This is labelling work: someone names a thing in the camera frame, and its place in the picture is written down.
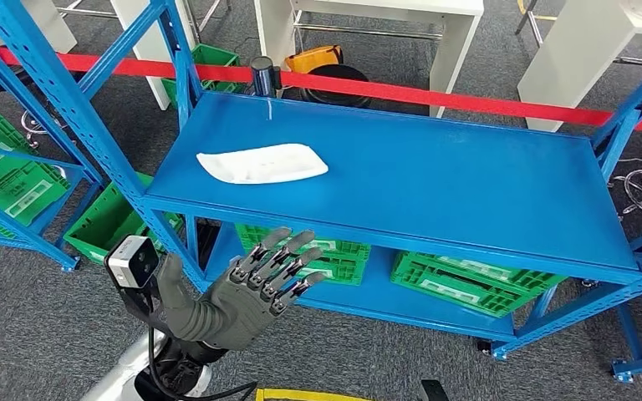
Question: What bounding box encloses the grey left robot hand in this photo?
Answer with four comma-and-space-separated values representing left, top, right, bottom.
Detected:
157, 226, 328, 351

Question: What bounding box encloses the white curved plastic part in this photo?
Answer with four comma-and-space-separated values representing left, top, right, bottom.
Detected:
196, 143, 330, 185

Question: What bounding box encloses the black round stool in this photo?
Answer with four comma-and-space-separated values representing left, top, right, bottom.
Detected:
300, 64, 372, 109

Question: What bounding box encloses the yellow bag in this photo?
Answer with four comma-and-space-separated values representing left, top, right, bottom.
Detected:
284, 45, 344, 74

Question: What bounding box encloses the white panel table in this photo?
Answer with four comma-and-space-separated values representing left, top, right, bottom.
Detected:
0, 0, 197, 110
516, 0, 642, 133
254, 0, 486, 119

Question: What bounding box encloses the red barrier belt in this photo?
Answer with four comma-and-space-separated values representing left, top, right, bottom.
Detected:
0, 47, 642, 135

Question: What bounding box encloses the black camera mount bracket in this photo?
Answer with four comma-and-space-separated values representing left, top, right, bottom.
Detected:
119, 277, 174, 336

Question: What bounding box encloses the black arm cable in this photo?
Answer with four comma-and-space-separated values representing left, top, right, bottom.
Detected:
146, 326, 258, 401

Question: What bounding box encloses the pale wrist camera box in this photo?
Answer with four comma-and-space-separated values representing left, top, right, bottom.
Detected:
104, 235, 160, 289

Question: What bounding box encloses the chrome barrier post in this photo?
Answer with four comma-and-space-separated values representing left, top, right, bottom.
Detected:
250, 55, 283, 99

